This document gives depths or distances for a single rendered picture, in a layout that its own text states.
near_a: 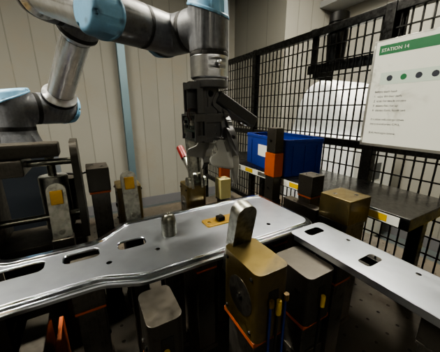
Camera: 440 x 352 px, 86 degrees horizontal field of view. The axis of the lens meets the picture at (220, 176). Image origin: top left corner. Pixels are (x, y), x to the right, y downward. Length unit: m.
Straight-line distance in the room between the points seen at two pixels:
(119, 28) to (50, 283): 0.42
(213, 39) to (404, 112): 0.60
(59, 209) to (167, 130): 2.76
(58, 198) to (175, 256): 0.29
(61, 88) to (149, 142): 2.28
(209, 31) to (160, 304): 0.45
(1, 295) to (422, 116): 0.97
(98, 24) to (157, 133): 2.83
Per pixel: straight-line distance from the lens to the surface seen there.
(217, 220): 0.57
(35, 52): 3.23
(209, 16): 0.50
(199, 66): 0.48
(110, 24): 0.48
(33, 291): 0.47
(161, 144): 3.29
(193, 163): 0.67
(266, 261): 0.37
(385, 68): 0.91
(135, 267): 0.45
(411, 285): 0.49
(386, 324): 0.88
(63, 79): 1.02
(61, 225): 0.62
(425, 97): 0.86
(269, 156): 0.83
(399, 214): 0.67
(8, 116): 1.09
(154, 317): 0.38
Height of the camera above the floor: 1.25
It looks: 15 degrees down
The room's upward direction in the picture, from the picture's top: straight up
